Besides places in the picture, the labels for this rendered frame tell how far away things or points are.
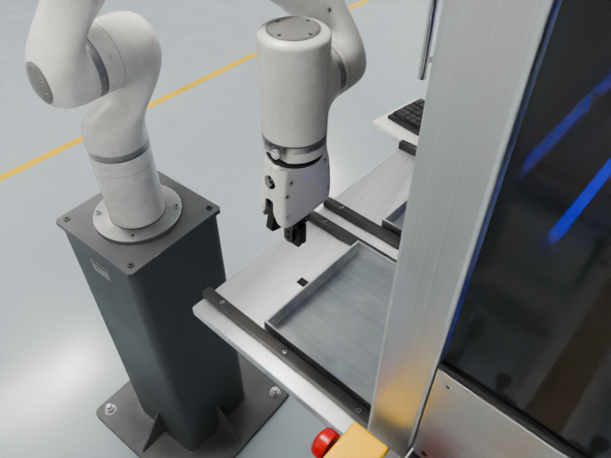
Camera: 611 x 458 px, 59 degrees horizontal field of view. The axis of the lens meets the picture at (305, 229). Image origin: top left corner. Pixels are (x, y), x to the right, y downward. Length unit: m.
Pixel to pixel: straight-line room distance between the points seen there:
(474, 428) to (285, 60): 0.43
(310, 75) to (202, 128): 2.45
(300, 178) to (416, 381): 0.29
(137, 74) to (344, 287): 0.53
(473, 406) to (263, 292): 0.55
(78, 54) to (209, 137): 2.06
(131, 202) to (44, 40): 0.35
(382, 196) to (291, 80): 0.65
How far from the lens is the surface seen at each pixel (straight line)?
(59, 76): 0.96
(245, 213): 2.48
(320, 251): 1.09
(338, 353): 0.94
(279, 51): 0.60
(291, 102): 0.63
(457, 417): 0.60
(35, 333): 2.26
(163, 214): 1.22
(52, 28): 0.96
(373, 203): 1.20
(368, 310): 1.00
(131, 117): 1.06
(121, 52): 1.01
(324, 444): 0.72
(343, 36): 0.69
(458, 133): 0.38
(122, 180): 1.11
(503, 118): 0.36
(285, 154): 0.67
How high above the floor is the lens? 1.67
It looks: 44 degrees down
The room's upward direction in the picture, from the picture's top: straight up
